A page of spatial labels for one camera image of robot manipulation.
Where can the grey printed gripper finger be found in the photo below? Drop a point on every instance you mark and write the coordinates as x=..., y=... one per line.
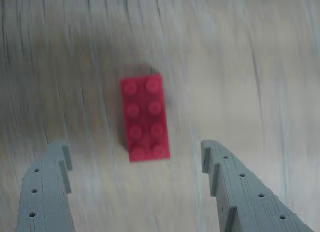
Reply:
x=245, y=204
x=45, y=204

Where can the red lego block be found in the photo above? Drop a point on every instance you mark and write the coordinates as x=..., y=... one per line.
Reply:
x=146, y=119

